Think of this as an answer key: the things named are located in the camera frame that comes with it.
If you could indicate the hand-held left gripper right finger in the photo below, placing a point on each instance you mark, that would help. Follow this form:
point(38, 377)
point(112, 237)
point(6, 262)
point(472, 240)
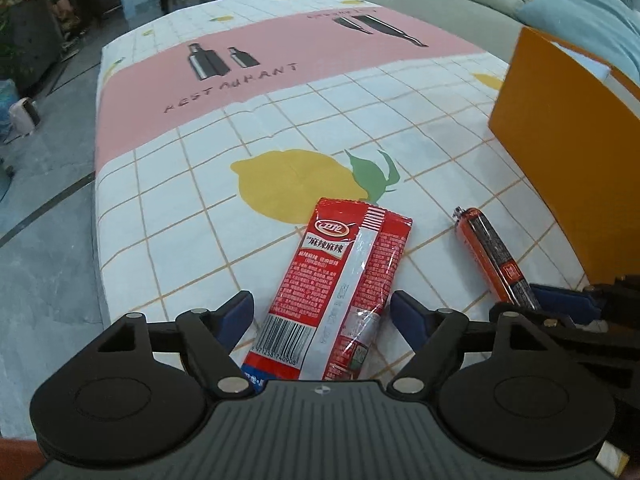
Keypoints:
point(407, 315)

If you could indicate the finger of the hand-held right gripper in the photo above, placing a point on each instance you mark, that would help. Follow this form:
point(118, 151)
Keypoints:
point(565, 297)
point(575, 332)

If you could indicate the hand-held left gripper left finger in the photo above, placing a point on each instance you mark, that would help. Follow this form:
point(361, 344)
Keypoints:
point(237, 317)

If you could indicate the red sausage stick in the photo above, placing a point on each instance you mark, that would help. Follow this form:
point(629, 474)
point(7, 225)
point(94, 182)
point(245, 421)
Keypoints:
point(492, 250)

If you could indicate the red and blue snack packet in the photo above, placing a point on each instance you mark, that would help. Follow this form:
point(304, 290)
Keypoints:
point(320, 280)

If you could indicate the orange cardboard box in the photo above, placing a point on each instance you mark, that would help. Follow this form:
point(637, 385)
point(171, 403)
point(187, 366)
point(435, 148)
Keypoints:
point(560, 150)

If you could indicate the pink and white printed tablecloth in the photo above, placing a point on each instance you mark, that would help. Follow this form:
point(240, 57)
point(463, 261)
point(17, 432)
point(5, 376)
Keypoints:
point(200, 200)

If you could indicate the rust brown cloth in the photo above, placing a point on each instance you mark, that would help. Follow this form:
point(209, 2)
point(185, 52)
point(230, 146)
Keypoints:
point(17, 460)

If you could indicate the light blue cushion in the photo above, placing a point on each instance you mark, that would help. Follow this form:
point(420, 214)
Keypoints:
point(585, 20)

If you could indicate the grey sofa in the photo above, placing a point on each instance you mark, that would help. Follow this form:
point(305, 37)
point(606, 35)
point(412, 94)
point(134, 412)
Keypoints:
point(450, 10)

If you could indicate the blue water jug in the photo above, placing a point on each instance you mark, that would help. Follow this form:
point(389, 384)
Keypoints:
point(7, 102)

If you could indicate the dark planter box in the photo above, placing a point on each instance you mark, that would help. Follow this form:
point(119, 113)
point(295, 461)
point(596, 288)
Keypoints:
point(40, 50)

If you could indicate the green plant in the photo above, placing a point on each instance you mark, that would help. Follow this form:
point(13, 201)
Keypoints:
point(15, 15)

